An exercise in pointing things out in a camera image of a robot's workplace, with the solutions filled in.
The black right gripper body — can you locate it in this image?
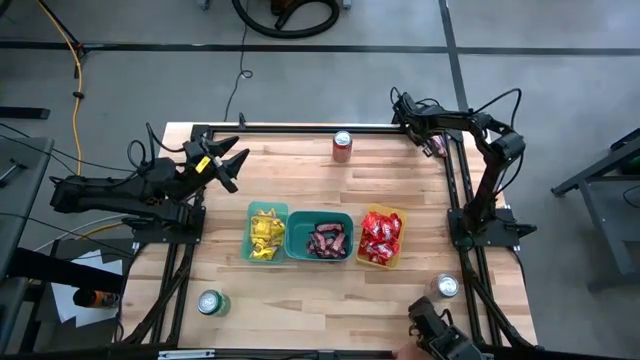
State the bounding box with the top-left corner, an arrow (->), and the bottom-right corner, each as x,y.
397,102 -> 451,146

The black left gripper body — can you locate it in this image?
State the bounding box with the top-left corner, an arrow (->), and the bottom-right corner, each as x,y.
182,139 -> 226,187

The yellow translucent bin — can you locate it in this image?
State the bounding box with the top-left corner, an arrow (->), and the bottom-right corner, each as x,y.
355,203 -> 409,270

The light green translucent bin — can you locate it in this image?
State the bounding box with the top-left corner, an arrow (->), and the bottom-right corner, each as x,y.
240,200 -> 290,265

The red soda can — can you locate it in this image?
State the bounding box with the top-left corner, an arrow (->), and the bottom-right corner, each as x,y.
332,130 -> 354,164

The dark teal plastic bin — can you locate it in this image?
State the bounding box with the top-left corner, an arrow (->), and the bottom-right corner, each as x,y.
283,209 -> 355,263

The green soda can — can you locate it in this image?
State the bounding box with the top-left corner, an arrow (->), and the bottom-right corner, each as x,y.
196,289 -> 232,318

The silver soda can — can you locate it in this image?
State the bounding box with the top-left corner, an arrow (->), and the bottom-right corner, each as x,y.
424,273 -> 460,303

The black flat strip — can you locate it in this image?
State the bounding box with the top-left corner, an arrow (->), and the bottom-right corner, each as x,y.
0,106 -> 51,120

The grey side table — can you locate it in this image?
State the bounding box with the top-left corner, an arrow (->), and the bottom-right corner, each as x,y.
0,134 -> 55,311

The orange black can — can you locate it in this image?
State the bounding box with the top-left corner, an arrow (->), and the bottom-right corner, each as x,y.
73,288 -> 121,310

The black table leg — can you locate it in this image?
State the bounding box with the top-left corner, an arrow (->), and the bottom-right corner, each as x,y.
0,247 -> 129,296

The grey metal tool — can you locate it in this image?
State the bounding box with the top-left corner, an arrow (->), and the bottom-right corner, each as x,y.
0,158 -> 27,189

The black tripod leg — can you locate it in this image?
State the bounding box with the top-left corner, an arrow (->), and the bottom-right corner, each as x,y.
37,0 -> 86,54

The white paper sheet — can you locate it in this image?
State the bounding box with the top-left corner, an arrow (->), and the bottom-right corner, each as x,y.
49,249 -> 126,329

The black handheld device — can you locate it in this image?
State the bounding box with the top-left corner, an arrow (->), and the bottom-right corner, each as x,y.
407,295 -> 489,360

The black metal stand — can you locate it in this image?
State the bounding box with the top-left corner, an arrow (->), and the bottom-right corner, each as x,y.
549,127 -> 640,291

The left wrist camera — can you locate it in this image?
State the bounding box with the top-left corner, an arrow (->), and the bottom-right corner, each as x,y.
214,159 -> 240,195

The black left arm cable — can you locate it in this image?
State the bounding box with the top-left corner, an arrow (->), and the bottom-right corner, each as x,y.
127,122 -> 186,171

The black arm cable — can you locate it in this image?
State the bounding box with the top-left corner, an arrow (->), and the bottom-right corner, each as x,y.
127,122 -> 186,171
389,87 -> 525,199

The black aluminium table frame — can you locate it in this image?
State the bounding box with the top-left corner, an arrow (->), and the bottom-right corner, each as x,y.
114,122 -> 540,360

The thin black floor cable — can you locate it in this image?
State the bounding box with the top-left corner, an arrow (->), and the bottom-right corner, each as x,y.
223,22 -> 254,124

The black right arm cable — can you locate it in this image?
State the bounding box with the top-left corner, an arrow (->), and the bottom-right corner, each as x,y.
389,87 -> 525,199

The white cable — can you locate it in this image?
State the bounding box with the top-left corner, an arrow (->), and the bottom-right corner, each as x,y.
33,213 -> 132,253

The black vacuum hose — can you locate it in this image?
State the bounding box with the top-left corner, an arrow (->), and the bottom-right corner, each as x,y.
230,0 -> 342,40

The yellow extension cable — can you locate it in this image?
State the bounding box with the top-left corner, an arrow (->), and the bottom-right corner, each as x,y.
37,0 -> 85,205

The silver metal bracket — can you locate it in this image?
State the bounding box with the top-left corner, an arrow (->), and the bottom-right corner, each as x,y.
158,349 -> 216,360

